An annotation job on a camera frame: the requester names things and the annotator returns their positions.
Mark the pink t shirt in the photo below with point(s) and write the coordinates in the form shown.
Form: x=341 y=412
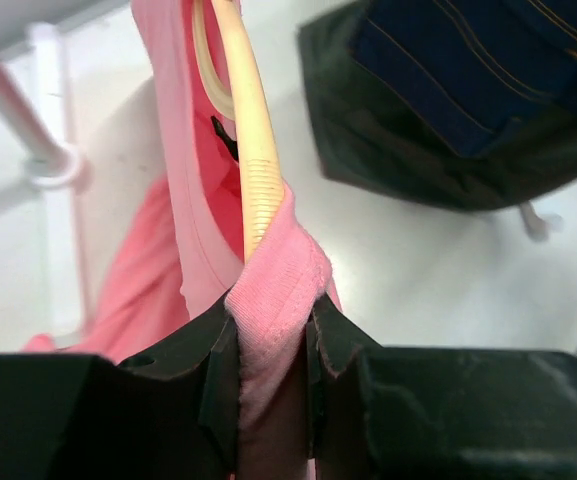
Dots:
x=185 y=250

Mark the beige plastic hanger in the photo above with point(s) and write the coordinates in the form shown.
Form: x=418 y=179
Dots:
x=243 y=101

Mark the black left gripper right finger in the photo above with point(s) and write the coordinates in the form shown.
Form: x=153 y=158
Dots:
x=378 y=412

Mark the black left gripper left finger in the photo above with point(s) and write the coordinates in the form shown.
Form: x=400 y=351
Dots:
x=167 y=412

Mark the white metal clothes rack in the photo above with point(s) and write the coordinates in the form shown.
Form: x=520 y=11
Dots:
x=41 y=122

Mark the navy blue garment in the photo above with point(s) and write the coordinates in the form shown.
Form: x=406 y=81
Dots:
x=473 y=71

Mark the dark green garment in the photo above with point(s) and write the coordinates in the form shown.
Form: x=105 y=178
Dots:
x=366 y=135

